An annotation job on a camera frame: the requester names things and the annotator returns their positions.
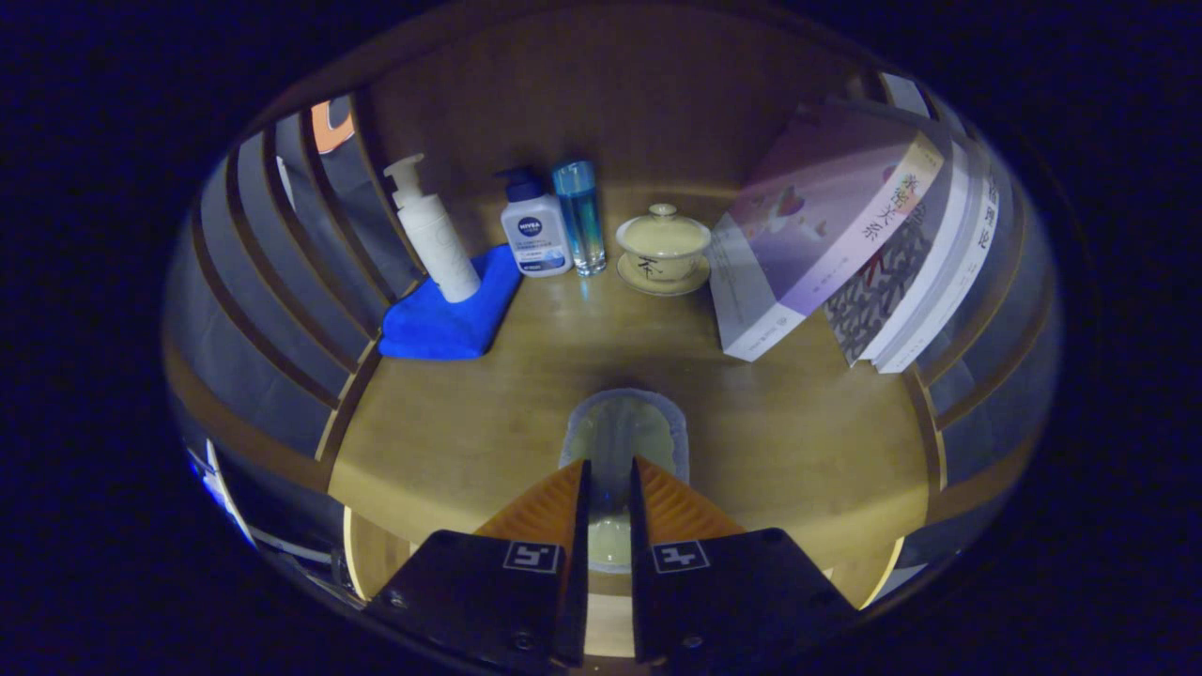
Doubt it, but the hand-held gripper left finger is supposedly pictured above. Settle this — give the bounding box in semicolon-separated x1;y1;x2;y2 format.
364;458;593;669

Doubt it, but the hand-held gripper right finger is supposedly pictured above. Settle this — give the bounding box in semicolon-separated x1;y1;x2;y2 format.
627;456;857;668

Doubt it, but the pale green item clear packet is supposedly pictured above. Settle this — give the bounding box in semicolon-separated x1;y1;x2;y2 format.
559;388;691;574

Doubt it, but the wooden countertop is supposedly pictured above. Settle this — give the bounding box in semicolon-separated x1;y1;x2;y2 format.
327;246;943;576

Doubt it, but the wooden cabinet with slatted shelf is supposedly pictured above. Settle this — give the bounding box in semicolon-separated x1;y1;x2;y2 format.
162;9;1062;611

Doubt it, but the blue folded cloth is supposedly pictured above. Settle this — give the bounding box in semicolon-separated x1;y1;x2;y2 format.
378;244;524;361

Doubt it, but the beige lidded tea bowl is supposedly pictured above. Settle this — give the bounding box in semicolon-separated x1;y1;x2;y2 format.
615;203;713;298

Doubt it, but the white bottle with blue cap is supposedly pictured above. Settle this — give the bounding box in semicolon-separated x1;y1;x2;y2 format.
498;166;574;279

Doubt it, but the slim teal bottle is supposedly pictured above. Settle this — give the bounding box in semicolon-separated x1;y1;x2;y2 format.
551;159;609;278

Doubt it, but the white pump bottle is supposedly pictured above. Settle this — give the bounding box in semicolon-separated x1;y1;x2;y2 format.
383;153;483;304

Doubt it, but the black white patterned book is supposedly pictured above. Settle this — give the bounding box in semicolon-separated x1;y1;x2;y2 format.
824;211;940;367

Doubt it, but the purple book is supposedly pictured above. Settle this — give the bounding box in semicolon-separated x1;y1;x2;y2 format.
706;101;945;363

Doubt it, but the white book lettered spine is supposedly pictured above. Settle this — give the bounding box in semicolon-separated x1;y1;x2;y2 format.
878;160;1001;375

